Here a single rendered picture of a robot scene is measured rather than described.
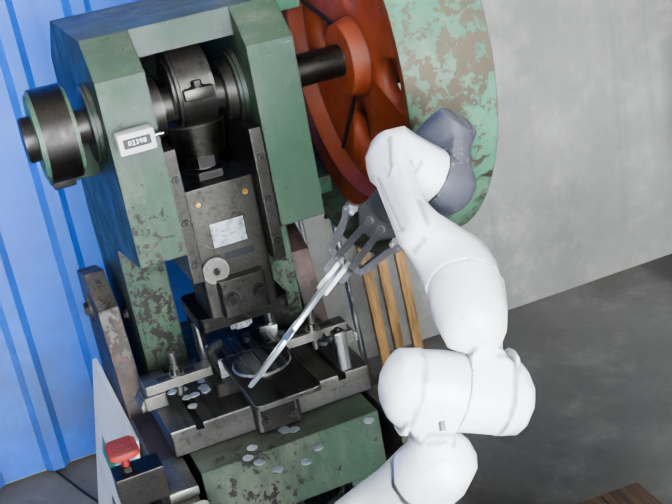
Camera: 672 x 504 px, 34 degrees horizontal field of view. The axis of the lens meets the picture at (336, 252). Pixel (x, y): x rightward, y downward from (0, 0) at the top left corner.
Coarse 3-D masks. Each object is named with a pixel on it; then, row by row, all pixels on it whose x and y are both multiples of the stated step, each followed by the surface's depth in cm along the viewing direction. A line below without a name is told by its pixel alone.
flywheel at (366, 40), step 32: (320, 0) 242; (352, 0) 224; (320, 32) 251; (352, 32) 225; (384, 32) 214; (352, 64) 225; (384, 64) 221; (320, 96) 260; (352, 96) 240; (384, 96) 223; (320, 128) 258; (352, 128) 246; (384, 128) 228; (352, 160) 252; (352, 192) 248
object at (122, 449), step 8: (112, 440) 215; (120, 440) 215; (128, 440) 214; (112, 448) 212; (120, 448) 212; (128, 448) 212; (136, 448) 211; (112, 456) 210; (120, 456) 210; (128, 456) 210; (128, 464) 214
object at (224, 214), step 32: (224, 160) 228; (192, 192) 219; (224, 192) 221; (192, 224) 221; (224, 224) 223; (256, 224) 226; (224, 256) 225; (256, 256) 228; (224, 288) 224; (256, 288) 226
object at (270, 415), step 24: (240, 360) 232; (264, 360) 231; (288, 360) 229; (240, 384) 224; (264, 384) 222; (288, 384) 220; (312, 384) 219; (264, 408) 214; (288, 408) 230; (264, 432) 230
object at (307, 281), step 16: (288, 224) 275; (304, 256) 270; (304, 272) 270; (304, 288) 270; (304, 304) 270; (320, 304) 272; (368, 400) 243; (384, 416) 235; (384, 432) 239; (384, 448) 242
